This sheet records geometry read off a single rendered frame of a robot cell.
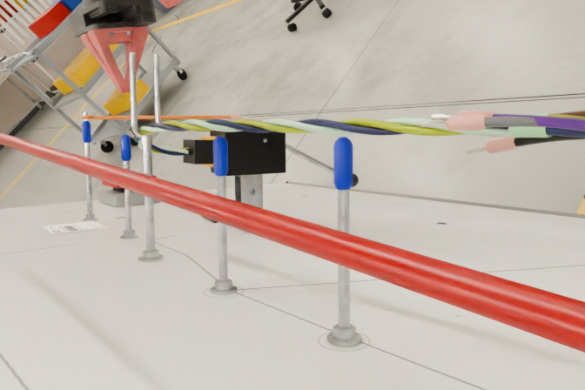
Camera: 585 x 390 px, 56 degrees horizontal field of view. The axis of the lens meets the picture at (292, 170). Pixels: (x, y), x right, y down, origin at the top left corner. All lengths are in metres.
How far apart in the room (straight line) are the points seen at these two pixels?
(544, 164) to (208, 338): 1.72
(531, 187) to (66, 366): 1.71
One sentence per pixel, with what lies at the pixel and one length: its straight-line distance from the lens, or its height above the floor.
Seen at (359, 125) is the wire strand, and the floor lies 1.21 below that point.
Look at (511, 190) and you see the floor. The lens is 1.88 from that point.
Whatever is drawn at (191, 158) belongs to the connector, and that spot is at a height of 1.15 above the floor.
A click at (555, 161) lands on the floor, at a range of 1.91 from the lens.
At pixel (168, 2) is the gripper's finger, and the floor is 1.24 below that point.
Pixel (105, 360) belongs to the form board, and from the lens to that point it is 0.24.
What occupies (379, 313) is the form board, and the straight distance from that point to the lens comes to 0.28.
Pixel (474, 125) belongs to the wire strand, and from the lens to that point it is 0.18.
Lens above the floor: 1.32
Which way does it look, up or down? 30 degrees down
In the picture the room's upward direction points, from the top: 42 degrees counter-clockwise
